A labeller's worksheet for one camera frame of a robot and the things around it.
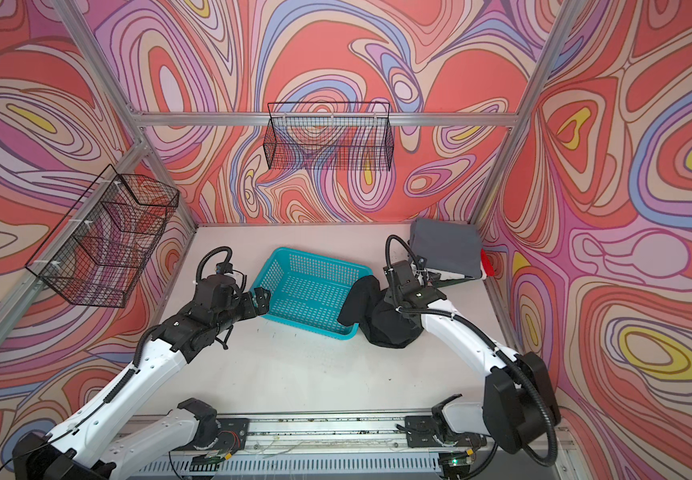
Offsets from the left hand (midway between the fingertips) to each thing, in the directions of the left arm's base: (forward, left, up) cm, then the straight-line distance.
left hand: (260, 295), depth 79 cm
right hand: (+3, -40, -7) cm, 41 cm away
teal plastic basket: (+13, -10, -18) cm, 24 cm away
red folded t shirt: (+22, -73, -14) cm, 77 cm away
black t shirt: (-4, -33, -7) cm, 34 cm away
